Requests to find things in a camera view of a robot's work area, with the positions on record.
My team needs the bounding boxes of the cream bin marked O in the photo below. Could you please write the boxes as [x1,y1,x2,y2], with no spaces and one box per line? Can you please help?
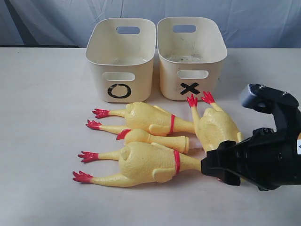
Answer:
[85,18,156,103]

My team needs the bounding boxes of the severed rubber chicken head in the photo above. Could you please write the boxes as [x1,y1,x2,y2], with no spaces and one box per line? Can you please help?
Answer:
[116,129,202,153]

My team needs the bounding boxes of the cream bin marked X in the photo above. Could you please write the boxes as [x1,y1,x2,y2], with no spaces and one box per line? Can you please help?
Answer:
[157,16,228,101]

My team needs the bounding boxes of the headless yellow rubber chicken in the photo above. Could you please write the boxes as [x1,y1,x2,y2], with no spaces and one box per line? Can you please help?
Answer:
[187,91,244,152]

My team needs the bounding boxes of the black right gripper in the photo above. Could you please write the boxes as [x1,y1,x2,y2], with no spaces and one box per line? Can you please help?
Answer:
[201,128,301,191]

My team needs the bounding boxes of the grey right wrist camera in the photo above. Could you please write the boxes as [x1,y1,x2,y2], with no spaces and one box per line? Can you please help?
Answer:
[239,83,267,111]

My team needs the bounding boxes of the large yellow rubber chicken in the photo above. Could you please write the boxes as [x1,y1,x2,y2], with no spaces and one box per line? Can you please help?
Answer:
[86,102,195,136]

